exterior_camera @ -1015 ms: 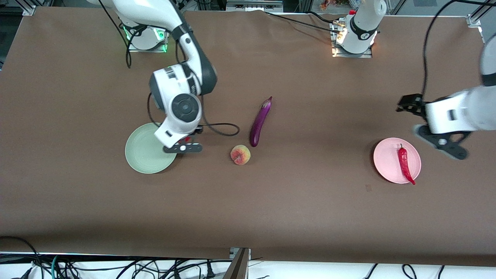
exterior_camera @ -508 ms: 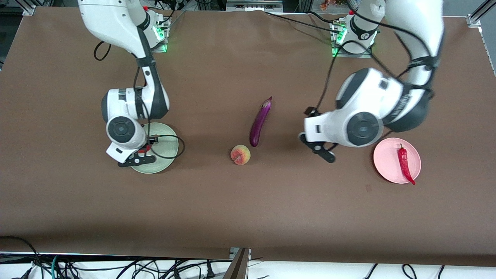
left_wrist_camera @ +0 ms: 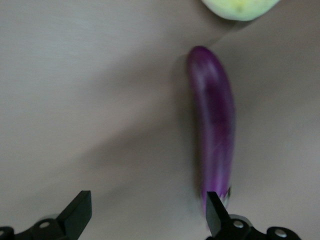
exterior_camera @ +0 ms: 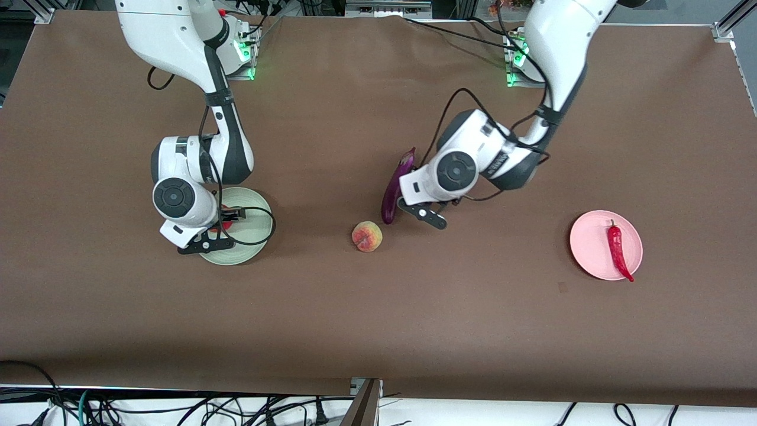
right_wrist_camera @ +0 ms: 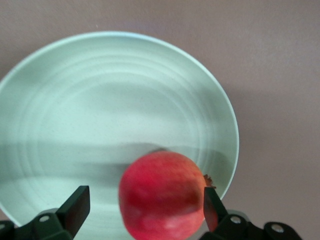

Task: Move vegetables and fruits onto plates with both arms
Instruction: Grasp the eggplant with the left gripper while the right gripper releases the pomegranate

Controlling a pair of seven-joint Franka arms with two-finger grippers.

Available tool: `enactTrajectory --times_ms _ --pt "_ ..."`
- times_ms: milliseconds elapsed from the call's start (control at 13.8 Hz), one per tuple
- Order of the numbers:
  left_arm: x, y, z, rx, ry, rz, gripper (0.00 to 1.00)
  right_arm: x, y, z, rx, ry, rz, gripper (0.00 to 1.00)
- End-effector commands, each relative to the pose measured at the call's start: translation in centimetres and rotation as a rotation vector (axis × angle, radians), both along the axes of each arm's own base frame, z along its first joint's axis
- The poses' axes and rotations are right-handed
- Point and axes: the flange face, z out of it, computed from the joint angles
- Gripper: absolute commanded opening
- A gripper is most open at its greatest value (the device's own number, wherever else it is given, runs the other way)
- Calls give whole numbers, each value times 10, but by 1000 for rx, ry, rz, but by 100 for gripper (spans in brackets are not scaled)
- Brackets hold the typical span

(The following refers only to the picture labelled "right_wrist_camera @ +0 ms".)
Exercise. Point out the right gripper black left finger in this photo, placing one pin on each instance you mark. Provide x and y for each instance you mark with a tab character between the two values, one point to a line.
75	210

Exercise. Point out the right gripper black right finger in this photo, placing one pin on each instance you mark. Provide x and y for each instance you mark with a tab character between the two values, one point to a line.
215	210

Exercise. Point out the red pomegranate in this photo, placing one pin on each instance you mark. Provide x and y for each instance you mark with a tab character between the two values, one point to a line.
162	195

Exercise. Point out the light green plate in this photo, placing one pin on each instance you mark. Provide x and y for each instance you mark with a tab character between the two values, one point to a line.
100	112

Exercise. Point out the brown table cover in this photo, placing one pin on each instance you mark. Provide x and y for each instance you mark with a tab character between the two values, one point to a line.
275	75

